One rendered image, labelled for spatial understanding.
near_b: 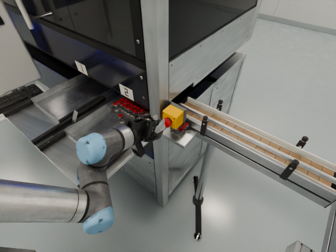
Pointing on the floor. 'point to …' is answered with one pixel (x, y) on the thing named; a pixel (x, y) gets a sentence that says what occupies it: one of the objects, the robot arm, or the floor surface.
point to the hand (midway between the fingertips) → (161, 127)
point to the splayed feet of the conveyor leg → (197, 212)
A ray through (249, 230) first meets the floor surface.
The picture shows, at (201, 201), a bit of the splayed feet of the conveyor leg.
